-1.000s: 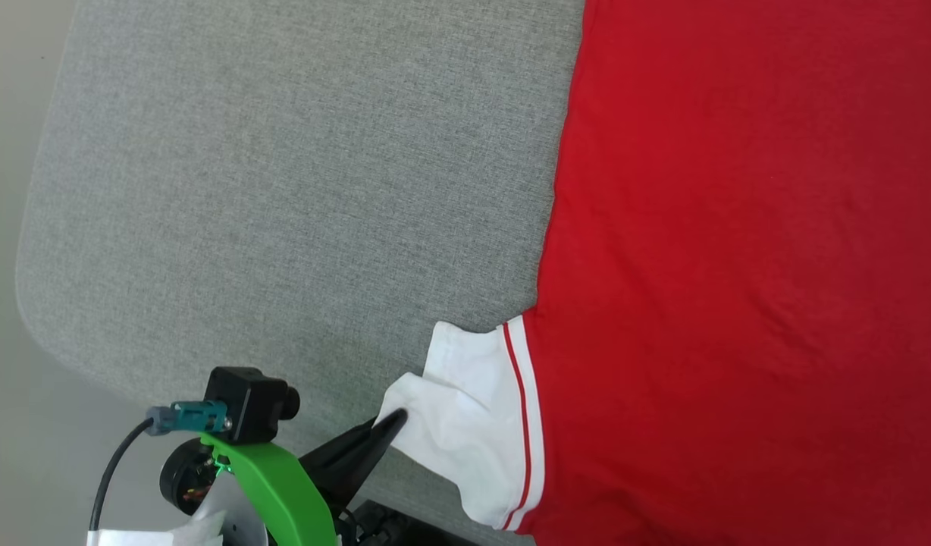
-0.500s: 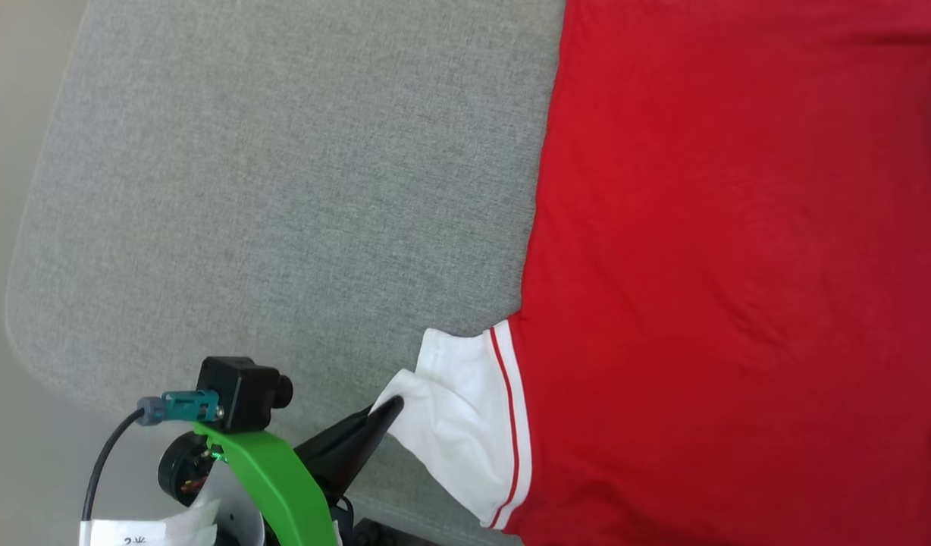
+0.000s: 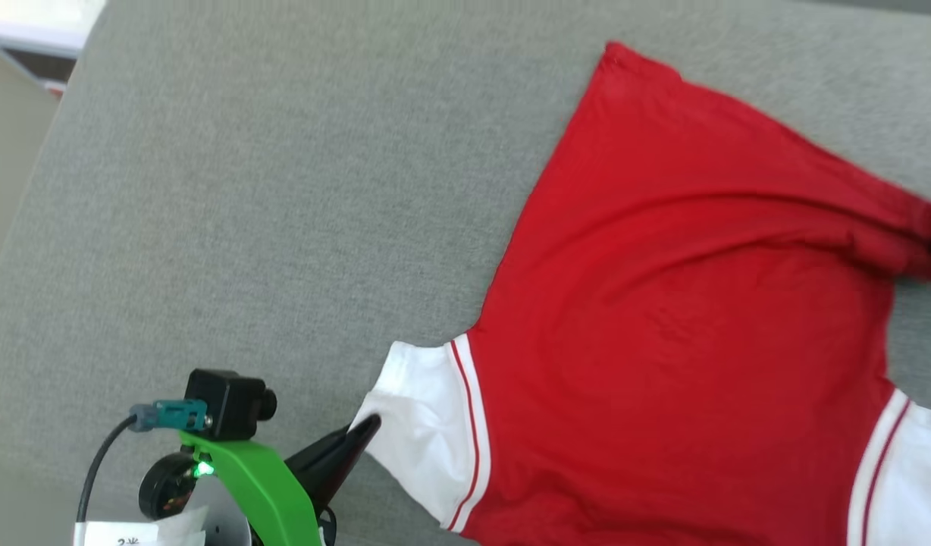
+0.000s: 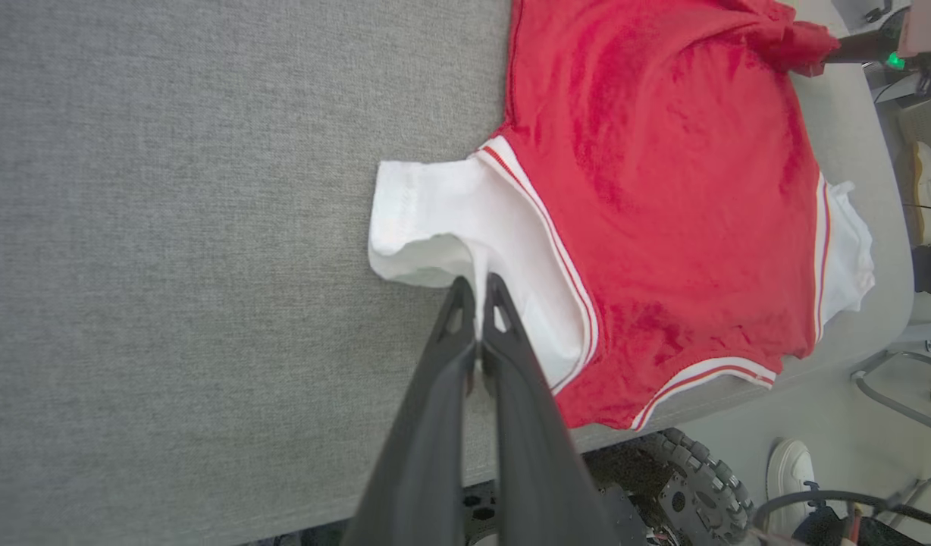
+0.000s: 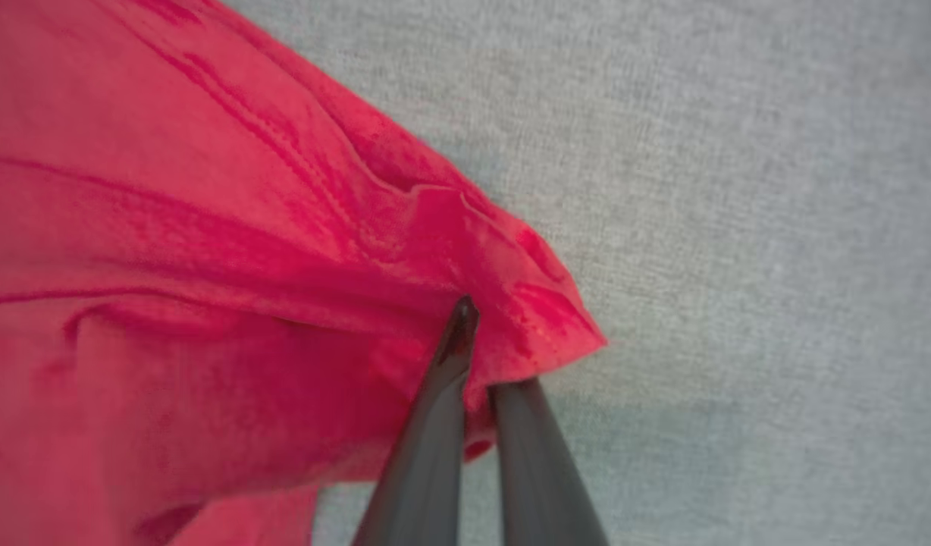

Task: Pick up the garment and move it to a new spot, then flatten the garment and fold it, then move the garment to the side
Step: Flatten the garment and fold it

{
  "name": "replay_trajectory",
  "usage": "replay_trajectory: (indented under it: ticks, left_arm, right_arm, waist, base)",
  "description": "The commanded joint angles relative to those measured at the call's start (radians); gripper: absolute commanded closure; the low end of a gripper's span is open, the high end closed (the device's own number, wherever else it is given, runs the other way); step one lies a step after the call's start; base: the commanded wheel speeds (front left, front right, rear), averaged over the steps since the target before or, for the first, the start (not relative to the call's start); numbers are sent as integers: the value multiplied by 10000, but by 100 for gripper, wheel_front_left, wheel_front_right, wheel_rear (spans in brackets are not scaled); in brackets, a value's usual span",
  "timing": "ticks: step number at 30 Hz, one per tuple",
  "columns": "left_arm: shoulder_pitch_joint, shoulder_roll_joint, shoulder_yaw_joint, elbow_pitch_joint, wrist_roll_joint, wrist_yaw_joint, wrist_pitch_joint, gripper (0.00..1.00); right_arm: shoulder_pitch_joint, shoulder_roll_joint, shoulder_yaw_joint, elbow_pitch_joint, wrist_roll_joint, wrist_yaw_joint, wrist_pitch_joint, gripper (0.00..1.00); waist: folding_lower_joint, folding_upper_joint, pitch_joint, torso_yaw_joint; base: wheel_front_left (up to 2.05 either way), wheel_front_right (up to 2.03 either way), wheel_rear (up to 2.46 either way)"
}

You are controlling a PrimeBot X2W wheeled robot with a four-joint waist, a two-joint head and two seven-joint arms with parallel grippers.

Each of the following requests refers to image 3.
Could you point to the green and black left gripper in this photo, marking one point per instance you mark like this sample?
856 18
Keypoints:
264 485

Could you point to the red and white shirt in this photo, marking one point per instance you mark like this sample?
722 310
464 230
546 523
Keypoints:
685 326

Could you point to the white low furniture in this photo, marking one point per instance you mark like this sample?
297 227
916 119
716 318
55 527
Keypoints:
33 23

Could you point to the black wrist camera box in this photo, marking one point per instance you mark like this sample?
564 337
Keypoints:
230 402

